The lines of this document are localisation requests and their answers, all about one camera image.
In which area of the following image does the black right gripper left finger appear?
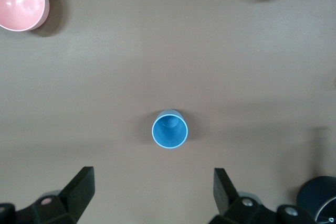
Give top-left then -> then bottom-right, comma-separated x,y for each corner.
14,166 -> 96,224

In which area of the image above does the pink bowl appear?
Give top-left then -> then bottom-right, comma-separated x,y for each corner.
0,0 -> 50,32

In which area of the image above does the bright blue plastic cup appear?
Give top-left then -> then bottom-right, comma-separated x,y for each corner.
151,109 -> 189,149

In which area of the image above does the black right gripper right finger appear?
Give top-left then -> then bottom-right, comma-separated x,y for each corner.
207,167 -> 279,224

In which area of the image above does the black pot with blue handle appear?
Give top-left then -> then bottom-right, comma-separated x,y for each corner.
296,176 -> 336,224

